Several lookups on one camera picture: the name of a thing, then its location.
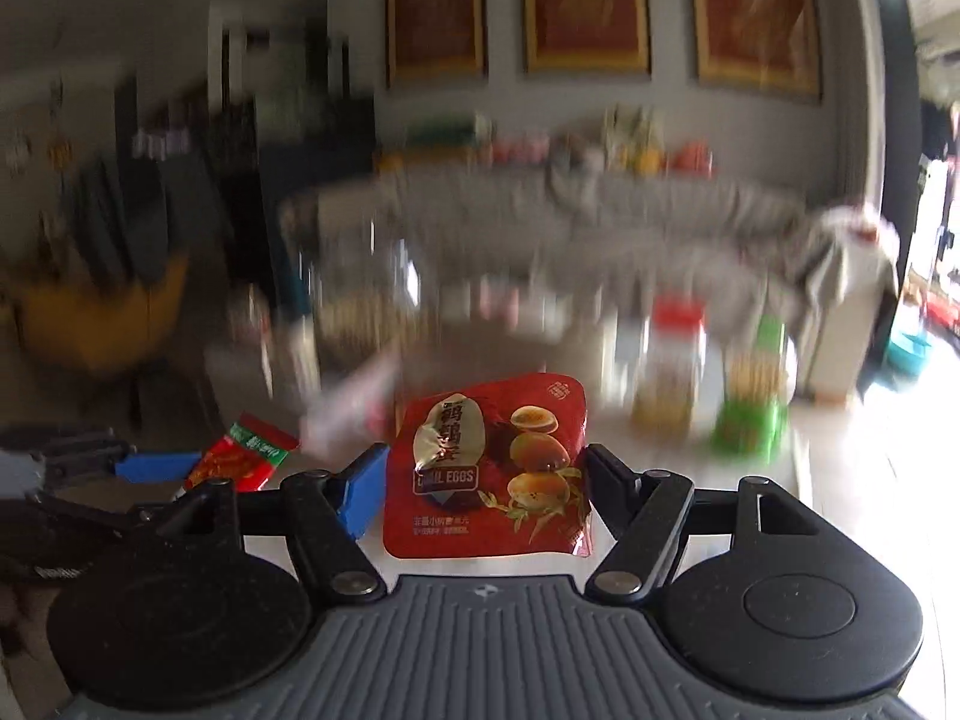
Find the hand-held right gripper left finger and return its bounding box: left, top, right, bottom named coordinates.
left=131, top=444, right=396, bottom=606

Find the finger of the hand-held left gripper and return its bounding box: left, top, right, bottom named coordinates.
left=36, top=429, right=205, bottom=487
left=41, top=491, right=181, bottom=541

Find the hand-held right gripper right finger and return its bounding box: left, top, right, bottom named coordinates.
left=581, top=444, right=842, bottom=606

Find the red and green snack packet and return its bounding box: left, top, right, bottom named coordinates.
left=175, top=413, right=302, bottom=501

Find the pink cardboard box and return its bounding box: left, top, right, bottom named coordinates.
left=206, top=337, right=402, bottom=460

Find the red egg snack packet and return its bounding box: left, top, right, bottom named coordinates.
left=382, top=370, right=595, bottom=560

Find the red-lid clear plastic jar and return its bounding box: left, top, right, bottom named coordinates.
left=628, top=298, right=711, bottom=434

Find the yellow chair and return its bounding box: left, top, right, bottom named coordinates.
left=13, top=253, right=194, bottom=377

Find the green-lid clear plastic jar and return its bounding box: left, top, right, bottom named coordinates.
left=711, top=313, right=797, bottom=460

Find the large clear glass jar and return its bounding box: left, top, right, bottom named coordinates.
left=298, top=231, right=430, bottom=385

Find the dark cloth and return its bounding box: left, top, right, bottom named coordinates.
left=70, top=148, right=175, bottom=295

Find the teal container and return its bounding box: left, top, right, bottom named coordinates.
left=883, top=313, right=936, bottom=381

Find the grey and white cloth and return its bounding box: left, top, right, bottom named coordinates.
left=793, top=201, right=902, bottom=310

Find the row of colourful packets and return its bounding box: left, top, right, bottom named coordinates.
left=490, top=103, right=715, bottom=179

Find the dark shelving unit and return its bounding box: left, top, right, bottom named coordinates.
left=208, top=6, right=377, bottom=317

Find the green box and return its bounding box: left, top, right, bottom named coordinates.
left=407, top=115, right=490, bottom=149

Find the red framed wall picture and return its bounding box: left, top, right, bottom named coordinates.
left=520, top=0, right=653, bottom=77
left=685, top=0, right=824, bottom=104
left=385, top=0, right=490, bottom=89

